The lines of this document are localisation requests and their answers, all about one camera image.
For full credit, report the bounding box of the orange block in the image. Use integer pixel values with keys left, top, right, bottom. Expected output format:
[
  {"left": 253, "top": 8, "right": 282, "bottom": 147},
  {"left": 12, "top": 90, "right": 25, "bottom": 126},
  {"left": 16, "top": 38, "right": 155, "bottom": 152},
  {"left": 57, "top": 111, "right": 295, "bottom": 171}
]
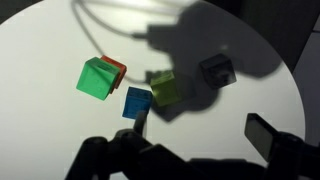
[{"left": 99, "top": 54, "right": 128, "bottom": 95}]

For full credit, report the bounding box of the yellow-green block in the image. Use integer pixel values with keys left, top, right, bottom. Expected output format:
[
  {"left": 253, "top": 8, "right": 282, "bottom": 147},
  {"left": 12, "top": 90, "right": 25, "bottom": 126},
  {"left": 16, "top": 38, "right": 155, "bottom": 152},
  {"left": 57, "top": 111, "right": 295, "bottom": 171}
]
[{"left": 149, "top": 70, "right": 183, "bottom": 108}]

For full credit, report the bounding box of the blue block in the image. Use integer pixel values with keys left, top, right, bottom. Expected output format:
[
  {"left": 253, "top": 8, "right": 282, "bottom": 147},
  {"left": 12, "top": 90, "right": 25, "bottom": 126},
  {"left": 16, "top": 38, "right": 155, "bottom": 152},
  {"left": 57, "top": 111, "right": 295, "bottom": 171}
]
[{"left": 121, "top": 86, "right": 154, "bottom": 120}]

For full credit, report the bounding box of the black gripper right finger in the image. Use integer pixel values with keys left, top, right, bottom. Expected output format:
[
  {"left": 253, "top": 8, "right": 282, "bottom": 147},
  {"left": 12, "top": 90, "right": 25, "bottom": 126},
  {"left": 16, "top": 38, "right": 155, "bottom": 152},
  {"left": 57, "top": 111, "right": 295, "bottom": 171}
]
[{"left": 243, "top": 112, "right": 320, "bottom": 180}]

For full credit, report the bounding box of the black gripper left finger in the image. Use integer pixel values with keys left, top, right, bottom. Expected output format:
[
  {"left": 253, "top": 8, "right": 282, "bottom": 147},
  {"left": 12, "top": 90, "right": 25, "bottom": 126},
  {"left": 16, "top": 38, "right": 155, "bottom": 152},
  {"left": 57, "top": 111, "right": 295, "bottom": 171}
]
[{"left": 64, "top": 110, "right": 202, "bottom": 180}]

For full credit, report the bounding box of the dark grey block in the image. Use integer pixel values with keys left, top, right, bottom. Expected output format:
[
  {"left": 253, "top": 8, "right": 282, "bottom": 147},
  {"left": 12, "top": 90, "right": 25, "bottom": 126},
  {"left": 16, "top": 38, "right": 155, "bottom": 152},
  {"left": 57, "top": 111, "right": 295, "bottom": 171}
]
[{"left": 198, "top": 52, "right": 238, "bottom": 91}]

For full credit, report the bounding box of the green block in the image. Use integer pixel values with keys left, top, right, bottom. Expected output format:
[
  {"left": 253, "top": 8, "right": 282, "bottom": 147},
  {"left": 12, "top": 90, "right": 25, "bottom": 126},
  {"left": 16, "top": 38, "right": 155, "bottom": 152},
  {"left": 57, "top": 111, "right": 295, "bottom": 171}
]
[{"left": 75, "top": 56, "right": 121, "bottom": 102}]

